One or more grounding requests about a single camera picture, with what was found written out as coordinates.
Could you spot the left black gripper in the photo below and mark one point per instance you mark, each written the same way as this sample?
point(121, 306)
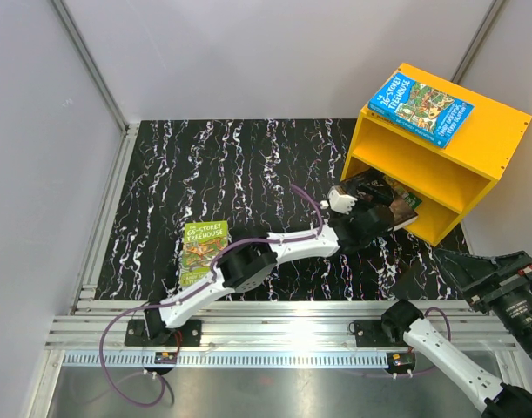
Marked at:
point(347, 217)

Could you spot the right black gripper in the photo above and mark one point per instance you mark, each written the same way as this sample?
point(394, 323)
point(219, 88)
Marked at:
point(481, 279)

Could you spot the dark tale of two cities book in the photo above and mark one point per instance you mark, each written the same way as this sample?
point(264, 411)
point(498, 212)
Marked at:
point(372, 195)

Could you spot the green 104-storey treehouse book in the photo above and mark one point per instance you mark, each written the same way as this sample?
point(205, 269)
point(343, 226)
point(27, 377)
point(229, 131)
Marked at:
point(408, 195)

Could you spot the blue back-cover book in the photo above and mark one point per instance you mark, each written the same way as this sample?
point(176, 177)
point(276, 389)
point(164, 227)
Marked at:
point(404, 130)

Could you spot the blue 26-storey treehouse book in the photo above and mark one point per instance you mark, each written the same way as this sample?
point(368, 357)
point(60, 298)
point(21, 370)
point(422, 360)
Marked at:
point(421, 109)

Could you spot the green 65-storey treehouse book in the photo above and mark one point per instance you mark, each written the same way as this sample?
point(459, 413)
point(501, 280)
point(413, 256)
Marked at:
point(202, 242)

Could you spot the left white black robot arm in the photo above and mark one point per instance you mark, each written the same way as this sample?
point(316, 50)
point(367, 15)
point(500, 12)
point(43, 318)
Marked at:
point(242, 266)

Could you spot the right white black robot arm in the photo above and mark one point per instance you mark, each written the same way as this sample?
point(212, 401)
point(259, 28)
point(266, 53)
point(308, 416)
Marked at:
point(489, 394)

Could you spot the yellow wooden shelf box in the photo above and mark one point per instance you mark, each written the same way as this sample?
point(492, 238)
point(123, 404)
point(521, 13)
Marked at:
point(451, 181)

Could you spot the black marble pattern mat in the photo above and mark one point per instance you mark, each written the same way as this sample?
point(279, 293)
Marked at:
point(241, 171)

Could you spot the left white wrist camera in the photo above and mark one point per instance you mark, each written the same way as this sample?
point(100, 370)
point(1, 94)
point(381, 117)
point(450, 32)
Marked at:
point(338, 201)

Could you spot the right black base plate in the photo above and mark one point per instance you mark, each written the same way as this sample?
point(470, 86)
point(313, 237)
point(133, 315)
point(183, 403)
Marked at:
point(380, 333)

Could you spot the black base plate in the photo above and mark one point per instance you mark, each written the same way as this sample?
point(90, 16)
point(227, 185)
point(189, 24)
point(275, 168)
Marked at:
point(140, 334)
point(380, 333)

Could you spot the white slotted cable duct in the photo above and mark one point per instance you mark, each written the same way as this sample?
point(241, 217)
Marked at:
point(225, 359)

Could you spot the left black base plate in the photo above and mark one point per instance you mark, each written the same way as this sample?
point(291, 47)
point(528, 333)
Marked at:
point(140, 334)

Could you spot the aluminium rail frame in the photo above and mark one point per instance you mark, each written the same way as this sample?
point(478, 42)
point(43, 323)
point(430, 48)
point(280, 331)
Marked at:
point(254, 326)

